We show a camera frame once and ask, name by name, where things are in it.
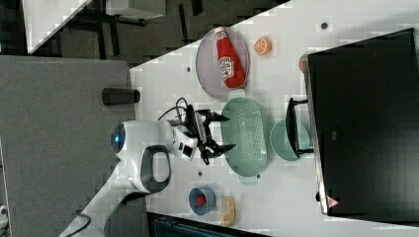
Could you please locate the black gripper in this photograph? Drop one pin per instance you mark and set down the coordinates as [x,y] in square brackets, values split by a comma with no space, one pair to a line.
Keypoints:
[196,125]

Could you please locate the green oval strainer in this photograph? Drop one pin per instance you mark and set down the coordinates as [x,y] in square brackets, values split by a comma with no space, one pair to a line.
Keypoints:
[244,129]

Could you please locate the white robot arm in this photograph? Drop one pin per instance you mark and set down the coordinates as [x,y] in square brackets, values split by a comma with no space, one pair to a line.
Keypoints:
[144,148]

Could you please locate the grey round plate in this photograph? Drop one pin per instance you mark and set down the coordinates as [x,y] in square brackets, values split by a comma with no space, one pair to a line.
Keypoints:
[207,68]

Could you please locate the blue bowl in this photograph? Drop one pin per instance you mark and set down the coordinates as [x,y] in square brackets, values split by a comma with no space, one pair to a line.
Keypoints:
[208,206]

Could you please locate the red ketchup bottle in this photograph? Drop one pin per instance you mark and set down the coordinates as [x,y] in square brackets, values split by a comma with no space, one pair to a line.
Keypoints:
[229,63]

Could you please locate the red tomato toy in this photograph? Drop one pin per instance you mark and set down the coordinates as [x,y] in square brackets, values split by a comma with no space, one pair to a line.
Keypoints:
[201,200]

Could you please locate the peeled banana toy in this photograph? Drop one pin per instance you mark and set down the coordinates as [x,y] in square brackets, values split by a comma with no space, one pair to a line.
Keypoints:
[228,212]

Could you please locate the orange slice toy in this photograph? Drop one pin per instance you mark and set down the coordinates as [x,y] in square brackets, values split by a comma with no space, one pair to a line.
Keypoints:
[263,46]

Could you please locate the red strawberry toy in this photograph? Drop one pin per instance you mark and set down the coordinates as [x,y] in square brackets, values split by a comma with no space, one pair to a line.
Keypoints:
[301,63]

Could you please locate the black toaster oven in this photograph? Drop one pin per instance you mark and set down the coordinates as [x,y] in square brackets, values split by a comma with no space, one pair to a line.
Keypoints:
[363,106]

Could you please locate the black cylinder upper post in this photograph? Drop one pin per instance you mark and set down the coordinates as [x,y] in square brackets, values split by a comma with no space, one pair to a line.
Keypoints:
[120,96]

